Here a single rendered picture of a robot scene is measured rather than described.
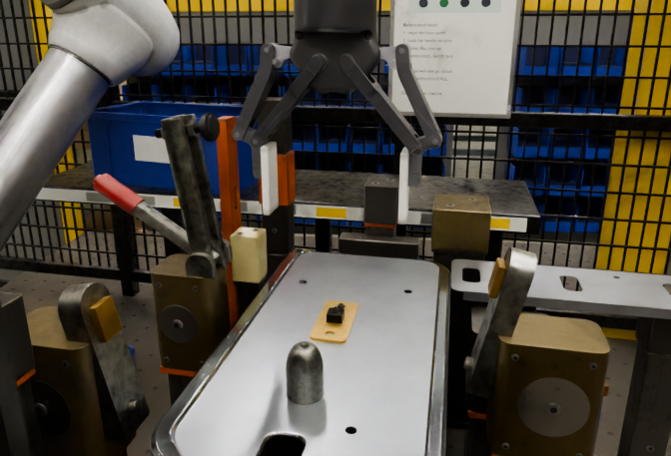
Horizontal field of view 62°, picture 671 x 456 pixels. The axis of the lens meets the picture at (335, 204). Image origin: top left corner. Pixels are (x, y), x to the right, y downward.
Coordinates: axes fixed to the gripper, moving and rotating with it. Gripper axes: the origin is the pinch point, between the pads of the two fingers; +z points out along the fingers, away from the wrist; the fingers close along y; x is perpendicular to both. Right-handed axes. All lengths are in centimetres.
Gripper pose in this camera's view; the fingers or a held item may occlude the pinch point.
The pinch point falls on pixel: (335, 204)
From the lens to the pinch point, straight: 55.7
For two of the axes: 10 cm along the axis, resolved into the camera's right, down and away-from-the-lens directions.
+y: -9.8, -0.6, 2.0
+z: 0.0, 9.5, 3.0
